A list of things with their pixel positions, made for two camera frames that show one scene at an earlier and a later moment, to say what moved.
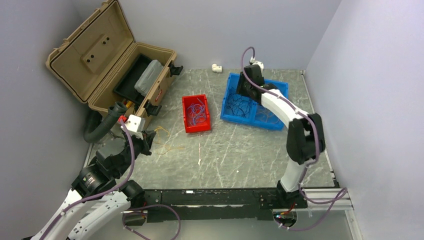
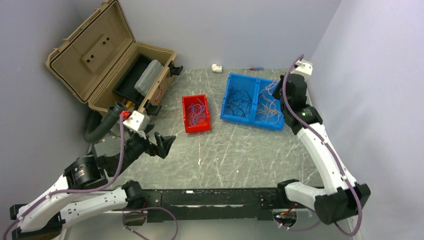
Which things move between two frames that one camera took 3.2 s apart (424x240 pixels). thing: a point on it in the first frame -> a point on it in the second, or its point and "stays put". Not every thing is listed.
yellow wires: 169,147 -> 268,110
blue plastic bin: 237,108 stays put
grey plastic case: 146,80 stays put
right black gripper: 240,89 -> 276,93
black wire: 239,106 stays put
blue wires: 196,112 stays put
